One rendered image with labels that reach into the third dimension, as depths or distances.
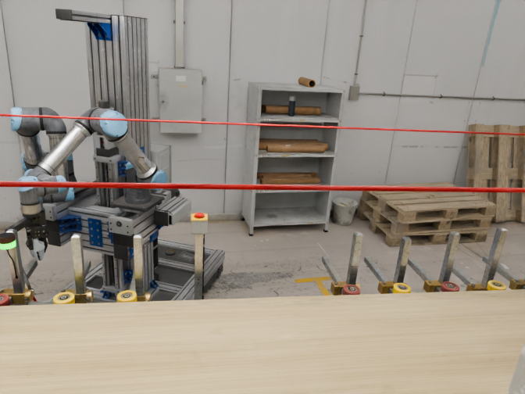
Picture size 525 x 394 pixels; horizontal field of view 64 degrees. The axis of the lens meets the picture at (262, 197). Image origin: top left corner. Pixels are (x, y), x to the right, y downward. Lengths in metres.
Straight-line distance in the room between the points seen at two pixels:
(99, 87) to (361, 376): 2.04
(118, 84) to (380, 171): 3.58
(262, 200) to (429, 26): 2.66
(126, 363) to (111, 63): 1.66
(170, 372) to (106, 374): 0.20
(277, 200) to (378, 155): 1.33
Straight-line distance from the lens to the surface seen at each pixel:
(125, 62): 2.58
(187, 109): 4.25
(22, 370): 1.67
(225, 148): 4.62
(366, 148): 5.18
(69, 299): 1.95
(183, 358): 1.60
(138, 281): 1.99
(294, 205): 5.02
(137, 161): 2.27
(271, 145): 4.32
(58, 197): 2.43
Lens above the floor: 1.95
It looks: 20 degrees down
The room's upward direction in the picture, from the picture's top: 4 degrees clockwise
